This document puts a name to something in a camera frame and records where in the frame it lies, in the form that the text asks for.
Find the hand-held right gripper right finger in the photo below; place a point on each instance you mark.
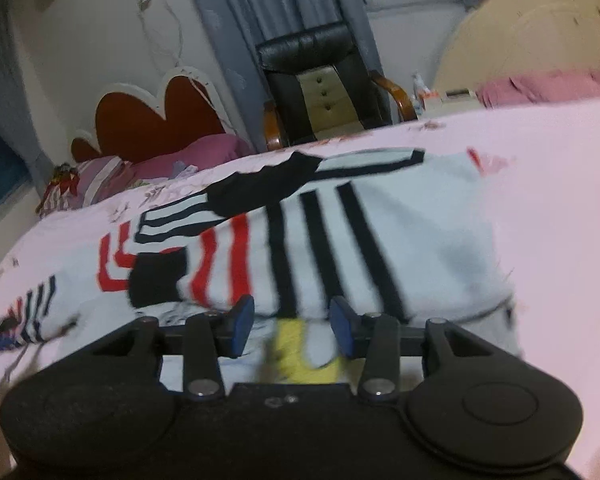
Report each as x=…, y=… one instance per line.
x=341, y=327

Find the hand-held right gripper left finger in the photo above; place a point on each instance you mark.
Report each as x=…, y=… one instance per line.
x=241, y=327

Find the black red striped white garment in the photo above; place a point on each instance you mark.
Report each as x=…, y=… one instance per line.
x=420, y=230

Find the pink striped pillow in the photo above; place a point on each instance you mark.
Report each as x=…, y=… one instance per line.
x=100, y=180

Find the navy striped small garment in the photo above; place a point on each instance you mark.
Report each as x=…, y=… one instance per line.
x=35, y=305

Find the red-brown scalloped headboard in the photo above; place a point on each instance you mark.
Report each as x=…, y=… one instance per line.
x=150, y=120

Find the white box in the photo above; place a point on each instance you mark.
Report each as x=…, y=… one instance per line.
x=450, y=99

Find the clear plastic bottle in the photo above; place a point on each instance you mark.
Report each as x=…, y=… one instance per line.
x=420, y=85

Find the pink floral bedsheet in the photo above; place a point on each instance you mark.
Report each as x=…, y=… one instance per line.
x=555, y=185

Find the pink blanket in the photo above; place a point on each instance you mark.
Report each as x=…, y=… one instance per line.
x=545, y=87

